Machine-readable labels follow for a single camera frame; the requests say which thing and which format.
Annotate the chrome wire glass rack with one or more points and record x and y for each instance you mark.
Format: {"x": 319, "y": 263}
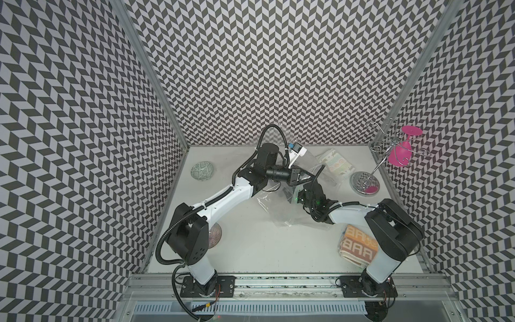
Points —
{"x": 366, "y": 184}

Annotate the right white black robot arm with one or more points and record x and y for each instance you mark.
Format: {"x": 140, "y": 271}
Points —
{"x": 396, "y": 233}

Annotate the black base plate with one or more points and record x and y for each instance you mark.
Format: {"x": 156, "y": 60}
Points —
{"x": 221, "y": 286}
{"x": 354, "y": 287}

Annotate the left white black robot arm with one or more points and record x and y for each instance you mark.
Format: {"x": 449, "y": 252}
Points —
{"x": 186, "y": 241}

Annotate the clear plastic vacuum bag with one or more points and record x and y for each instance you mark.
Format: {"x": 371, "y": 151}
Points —
{"x": 279, "y": 201}

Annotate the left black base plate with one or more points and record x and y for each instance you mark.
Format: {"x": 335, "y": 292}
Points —
{"x": 221, "y": 286}

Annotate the green patterned small bowl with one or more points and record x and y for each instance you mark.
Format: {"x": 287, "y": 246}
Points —
{"x": 202, "y": 171}

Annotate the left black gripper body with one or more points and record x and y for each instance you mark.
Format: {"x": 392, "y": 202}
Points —
{"x": 283, "y": 174}

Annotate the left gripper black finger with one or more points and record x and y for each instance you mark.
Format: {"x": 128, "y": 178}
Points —
{"x": 304, "y": 181}
{"x": 306, "y": 174}

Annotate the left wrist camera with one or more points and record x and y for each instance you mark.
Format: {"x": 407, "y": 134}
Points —
{"x": 296, "y": 150}

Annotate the pink plastic wine glass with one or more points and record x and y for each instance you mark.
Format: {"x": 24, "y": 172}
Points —
{"x": 402, "y": 152}

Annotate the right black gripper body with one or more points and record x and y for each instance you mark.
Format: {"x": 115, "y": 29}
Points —
{"x": 302, "y": 198}

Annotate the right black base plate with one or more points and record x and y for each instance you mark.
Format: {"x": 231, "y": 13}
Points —
{"x": 354, "y": 287}

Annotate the aluminium mounting rail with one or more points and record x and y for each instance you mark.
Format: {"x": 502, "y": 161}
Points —
{"x": 410, "y": 287}

